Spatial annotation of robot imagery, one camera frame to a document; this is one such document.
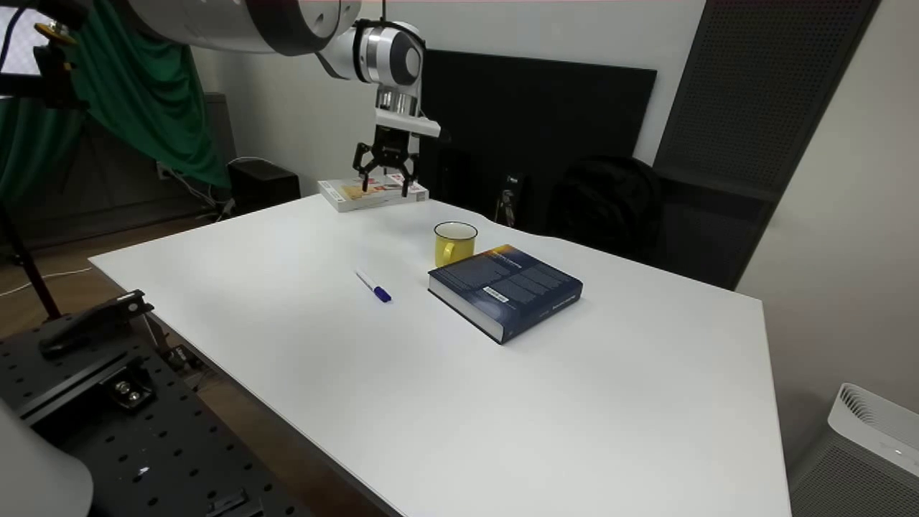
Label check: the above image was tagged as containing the white rounded base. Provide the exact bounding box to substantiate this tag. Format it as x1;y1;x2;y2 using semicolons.
0;399;97;517

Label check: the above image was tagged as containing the black perforated breadboard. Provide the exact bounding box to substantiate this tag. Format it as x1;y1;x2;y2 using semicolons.
0;322;322;517

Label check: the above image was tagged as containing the dark wall pillar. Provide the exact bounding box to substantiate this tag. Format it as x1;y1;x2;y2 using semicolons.
653;0;882;292

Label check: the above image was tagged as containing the black office chair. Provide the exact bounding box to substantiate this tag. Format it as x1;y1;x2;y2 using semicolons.
549;156;670;268

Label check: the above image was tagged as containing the white grey bin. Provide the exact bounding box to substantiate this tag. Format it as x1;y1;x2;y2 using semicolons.
788;378;919;517

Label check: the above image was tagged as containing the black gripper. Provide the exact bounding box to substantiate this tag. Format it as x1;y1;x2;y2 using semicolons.
350;121;431;202

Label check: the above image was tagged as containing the yellow enamel mug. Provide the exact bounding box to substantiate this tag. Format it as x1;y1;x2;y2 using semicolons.
431;219;483;272

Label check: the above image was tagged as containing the dark metal stand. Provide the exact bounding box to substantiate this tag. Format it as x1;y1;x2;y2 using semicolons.
490;169;526;231

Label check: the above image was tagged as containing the green curtain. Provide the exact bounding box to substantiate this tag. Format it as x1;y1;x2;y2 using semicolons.
0;0;233;210

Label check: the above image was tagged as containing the small black device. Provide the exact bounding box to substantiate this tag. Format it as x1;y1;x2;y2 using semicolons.
107;373;157;413

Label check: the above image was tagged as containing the large black leaning panel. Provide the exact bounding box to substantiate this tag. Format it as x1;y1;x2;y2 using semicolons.
416;48;660;239

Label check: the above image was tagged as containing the black tripod pole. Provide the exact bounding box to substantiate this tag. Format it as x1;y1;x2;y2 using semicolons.
0;202;65;324

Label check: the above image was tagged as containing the black framed bright screen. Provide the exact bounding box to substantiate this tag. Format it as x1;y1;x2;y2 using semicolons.
0;0;94;101

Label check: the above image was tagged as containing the small black cabinet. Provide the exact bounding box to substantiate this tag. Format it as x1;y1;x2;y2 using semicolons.
227;157;305;219

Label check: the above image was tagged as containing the black metal clamp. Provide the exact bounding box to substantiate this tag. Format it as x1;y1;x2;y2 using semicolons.
37;287;157;358

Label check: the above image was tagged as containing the dark blue thick book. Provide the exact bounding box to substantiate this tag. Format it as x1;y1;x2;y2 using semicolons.
424;241;586;348

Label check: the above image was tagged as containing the white marker blue cap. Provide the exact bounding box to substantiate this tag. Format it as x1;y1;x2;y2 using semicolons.
352;269;395;308

